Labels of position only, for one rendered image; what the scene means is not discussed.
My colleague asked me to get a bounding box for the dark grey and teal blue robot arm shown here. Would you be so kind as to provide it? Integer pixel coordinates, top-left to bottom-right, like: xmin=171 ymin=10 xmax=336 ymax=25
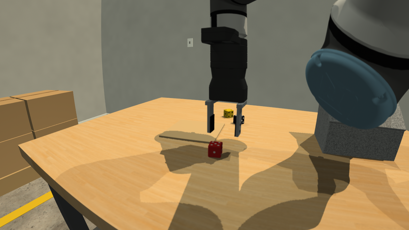
xmin=210 ymin=0 xmax=409 ymax=129

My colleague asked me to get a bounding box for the yellow die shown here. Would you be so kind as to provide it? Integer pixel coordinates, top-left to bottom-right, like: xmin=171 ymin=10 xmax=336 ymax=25
xmin=224 ymin=109 xmax=234 ymax=118

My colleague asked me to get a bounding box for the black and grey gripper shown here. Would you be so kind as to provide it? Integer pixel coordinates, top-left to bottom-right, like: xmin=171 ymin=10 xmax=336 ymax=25
xmin=201 ymin=13 xmax=248 ymax=137

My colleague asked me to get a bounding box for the red die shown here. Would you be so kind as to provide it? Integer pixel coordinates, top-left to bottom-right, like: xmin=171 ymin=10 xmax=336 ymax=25
xmin=208 ymin=141 xmax=223 ymax=158

